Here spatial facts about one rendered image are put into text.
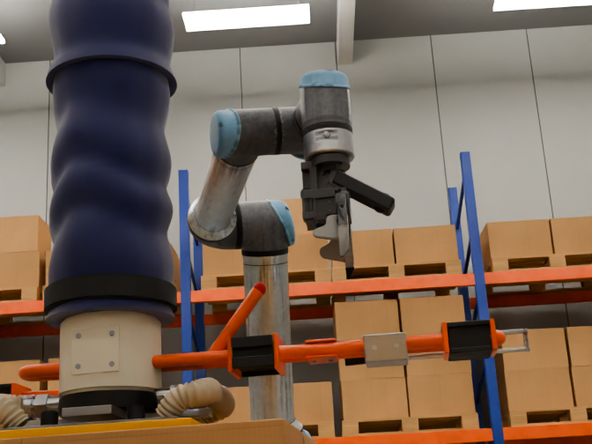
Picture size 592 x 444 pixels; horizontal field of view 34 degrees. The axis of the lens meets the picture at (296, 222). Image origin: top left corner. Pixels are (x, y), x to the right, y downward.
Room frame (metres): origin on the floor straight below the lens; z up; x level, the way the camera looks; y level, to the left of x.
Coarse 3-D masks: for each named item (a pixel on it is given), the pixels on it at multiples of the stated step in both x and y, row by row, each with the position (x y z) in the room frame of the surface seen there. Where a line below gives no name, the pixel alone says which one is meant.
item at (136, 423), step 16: (48, 416) 1.54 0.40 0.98; (128, 416) 1.53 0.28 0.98; (144, 416) 1.54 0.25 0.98; (176, 416) 1.50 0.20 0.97; (0, 432) 1.52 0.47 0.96; (16, 432) 1.51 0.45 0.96; (32, 432) 1.51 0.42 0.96; (48, 432) 1.51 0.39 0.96; (64, 432) 1.50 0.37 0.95; (80, 432) 1.50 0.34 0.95
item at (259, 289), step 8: (256, 288) 1.61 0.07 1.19; (264, 288) 1.61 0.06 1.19; (248, 296) 1.61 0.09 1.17; (256, 296) 1.61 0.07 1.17; (240, 304) 1.62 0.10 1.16; (248, 304) 1.61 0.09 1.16; (240, 312) 1.61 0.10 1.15; (248, 312) 1.62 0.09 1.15; (232, 320) 1.61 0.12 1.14; (240, 320) 1.61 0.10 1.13; (224, 328) 1.62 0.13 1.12; (232, 328) 1.61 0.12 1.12; (224, 336) 1.61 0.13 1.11; (232, 336) 1.62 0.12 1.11; (216, 344) 1.62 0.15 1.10; (224, 344) 1.62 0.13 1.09
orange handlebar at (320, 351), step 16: (416, 336) 1.57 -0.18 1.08; (432, 336) 1.56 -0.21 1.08; (192, 352) 1.61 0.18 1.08; (208, 352) 1.60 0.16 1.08; (224, 352) 1.59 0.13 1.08; (288, 352) 1.58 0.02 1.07; (304, 352) 1.58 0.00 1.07; (320, 352) 1.58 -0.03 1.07; (336, 352) 1.58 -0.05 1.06; (352, 352) 1.58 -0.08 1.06; (416, 352) 1.61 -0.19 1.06; (32, 368) 1.63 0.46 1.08; (48, 368) 1.62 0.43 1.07; (176, 368) 1.65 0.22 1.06; (192, 368) 1.65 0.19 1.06; (208, 368) 1.65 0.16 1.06
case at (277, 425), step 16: (96, 432) 1.44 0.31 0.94; (112, 432) 1.44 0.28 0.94; (128, 432) 1.44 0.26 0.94; (144, 432) 1.43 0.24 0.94; (160, 432) 1.43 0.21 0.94; (176, 432) 1.43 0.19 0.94; (192, 432) 1.42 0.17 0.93; (208, 432) 1.42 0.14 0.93; (224, 432) 1.42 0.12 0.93; (240, 432) 1.42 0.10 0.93; (256, 432) 1.41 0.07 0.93; (272, 432) 1.41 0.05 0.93; (288, 432) 1.45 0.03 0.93
